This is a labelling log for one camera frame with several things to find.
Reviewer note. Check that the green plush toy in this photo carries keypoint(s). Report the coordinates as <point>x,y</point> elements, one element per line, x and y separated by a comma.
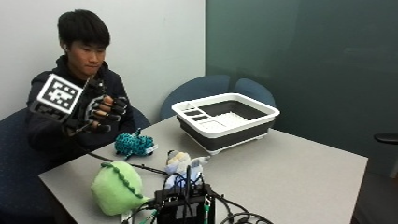
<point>116,189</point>

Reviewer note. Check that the blue chair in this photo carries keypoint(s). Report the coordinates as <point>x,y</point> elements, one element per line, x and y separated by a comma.
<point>254,91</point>
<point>193,91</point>
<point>16,174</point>

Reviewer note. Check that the white and grey dish tub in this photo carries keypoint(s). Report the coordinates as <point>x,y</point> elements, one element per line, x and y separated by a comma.
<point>225,121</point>

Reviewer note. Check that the black electronics box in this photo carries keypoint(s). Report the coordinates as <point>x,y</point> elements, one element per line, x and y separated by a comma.
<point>184,203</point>

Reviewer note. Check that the the person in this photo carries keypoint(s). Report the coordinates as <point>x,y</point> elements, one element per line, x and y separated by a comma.
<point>45,127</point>

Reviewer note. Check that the white marker cube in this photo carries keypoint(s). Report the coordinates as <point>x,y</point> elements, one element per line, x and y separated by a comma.
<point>56,95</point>

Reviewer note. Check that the black chair armrest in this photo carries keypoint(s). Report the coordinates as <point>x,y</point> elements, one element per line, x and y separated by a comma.
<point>386,138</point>

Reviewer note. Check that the white and blue plush toy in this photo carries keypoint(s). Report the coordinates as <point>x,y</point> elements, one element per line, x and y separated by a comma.
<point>183,168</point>

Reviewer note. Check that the teal knitted soft toy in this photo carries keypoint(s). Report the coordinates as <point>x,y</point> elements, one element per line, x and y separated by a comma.
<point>132,144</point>

